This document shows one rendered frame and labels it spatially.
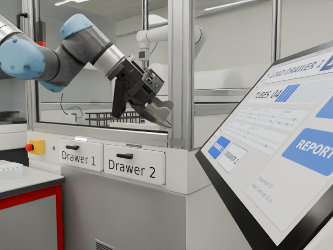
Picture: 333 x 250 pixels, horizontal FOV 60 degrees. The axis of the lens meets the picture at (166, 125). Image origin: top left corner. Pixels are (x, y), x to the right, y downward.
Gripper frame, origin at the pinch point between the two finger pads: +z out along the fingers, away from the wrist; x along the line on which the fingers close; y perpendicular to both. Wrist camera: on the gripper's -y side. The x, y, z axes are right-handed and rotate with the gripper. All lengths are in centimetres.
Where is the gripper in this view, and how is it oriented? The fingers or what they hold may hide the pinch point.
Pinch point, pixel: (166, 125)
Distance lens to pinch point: 79.0
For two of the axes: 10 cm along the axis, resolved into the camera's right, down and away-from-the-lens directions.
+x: 2.8, -5.4, 8.0
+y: 6.5, -5.0, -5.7
